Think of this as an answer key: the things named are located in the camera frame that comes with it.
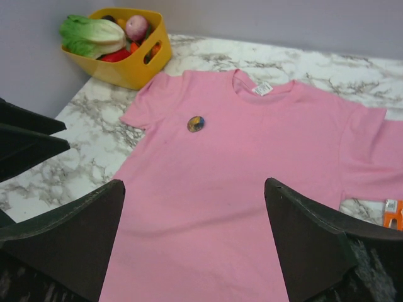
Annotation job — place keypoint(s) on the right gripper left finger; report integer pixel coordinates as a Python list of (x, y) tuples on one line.
[(63, 254)]

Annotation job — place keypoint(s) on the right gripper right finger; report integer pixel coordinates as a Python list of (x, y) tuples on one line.
[(326, 255)]

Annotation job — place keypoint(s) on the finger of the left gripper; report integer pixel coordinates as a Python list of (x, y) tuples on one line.
[(16, 116), (23, 149)]

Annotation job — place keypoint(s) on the pink t-shirt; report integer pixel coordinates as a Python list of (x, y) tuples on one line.
[(194, 225)]

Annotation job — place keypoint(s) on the round blue yellow brooch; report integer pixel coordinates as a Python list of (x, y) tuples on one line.
[(195, 124)]

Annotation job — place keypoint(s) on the orange black packet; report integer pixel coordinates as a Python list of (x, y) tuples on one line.
[(392, 217)]

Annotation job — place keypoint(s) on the green toy lettuce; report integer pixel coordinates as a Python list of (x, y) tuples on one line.
[(91, 38)]

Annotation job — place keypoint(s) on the red toy pepper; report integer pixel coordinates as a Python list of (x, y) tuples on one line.
[(116, 56)]

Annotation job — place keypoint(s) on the yellow plastic bin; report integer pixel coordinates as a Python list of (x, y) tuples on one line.
[(135, 71)]

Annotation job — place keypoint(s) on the dark purple toy eggplant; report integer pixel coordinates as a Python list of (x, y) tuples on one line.
[(109, 18)]

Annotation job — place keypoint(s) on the pink toy onion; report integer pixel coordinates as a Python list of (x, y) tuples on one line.
[(136, 27)]

